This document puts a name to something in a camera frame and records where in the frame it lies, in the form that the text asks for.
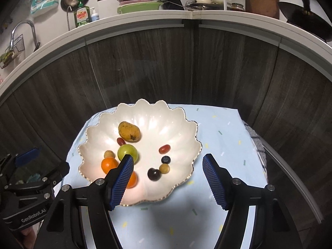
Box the white kitchen countertop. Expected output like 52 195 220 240
0 10 332 101

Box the dark purple plum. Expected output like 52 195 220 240
147 168 162 181

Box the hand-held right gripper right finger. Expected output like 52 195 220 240
202 154 303 249

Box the yellow mango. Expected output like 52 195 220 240
118 121 142 143

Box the teal glass dish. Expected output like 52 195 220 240
18 172 42 184

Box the black wok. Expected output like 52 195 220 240
277 0 332 42

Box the white scalloped ceramic bowl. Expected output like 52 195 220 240
78 99 203 206

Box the orange mandarin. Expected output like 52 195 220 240
101 157 120 175
126 171 138 189

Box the chrome kitchen faucet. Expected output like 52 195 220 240
10 20 40 52

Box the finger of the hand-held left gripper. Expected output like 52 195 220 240
39 161 70 187
0 147 42 179

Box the dark wood kitchen cabinet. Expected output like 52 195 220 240
0 21 332 239

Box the light blue patterned tablecloth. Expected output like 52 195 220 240
62 104 269 249

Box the green baking dish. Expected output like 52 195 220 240
117 1 164 14

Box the grey checked cloth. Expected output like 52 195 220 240
242 121 269 179

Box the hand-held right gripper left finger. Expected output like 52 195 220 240
39 154 135 249

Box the green dish soap bottle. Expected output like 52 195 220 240
75 0 91 28

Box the green apple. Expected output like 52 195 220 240
117 144 139 164

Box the black wire sink basket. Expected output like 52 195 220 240
0 35 25 69

